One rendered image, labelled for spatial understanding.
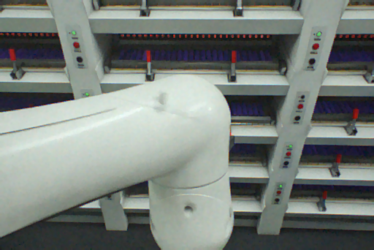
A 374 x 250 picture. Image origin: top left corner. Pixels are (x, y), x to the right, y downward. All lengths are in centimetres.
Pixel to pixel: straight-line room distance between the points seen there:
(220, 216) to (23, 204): 19
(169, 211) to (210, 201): 5
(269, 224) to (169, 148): 104
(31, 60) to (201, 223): 85
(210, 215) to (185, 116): 12
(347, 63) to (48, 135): 91
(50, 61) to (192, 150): 79
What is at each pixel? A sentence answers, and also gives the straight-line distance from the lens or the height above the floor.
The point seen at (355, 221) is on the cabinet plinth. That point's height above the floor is 5.
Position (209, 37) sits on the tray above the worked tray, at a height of 83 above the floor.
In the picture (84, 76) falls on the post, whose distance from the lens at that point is 86.
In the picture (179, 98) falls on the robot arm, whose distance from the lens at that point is 24.
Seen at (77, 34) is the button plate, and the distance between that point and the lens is 83.
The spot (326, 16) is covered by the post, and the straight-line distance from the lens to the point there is 83.
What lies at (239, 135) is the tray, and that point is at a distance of 90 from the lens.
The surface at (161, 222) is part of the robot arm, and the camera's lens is 31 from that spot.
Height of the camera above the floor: 100
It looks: 30 degrees down
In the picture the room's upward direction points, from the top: straight up
